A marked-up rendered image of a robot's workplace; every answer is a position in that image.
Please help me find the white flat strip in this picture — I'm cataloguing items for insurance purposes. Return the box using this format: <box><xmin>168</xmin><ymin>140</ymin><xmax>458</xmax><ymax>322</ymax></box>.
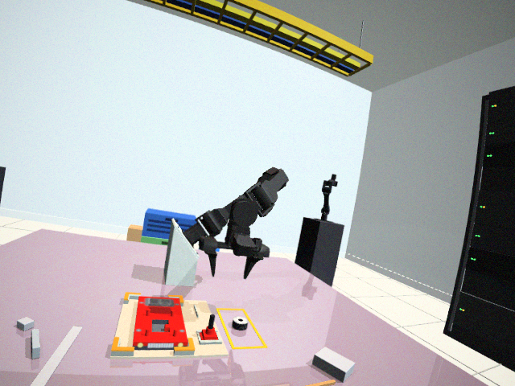
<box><xmin>30</xmin><ymin>326</ymin><xmax>82</xmax><ymax>386</ymax></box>

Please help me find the orange flat bar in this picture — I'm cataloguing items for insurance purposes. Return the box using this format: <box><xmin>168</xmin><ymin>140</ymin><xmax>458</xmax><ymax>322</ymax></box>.
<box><xmin>306</xmin><ymin>380</ymin><xmax>336</xmax><ymax>386</ymax></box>

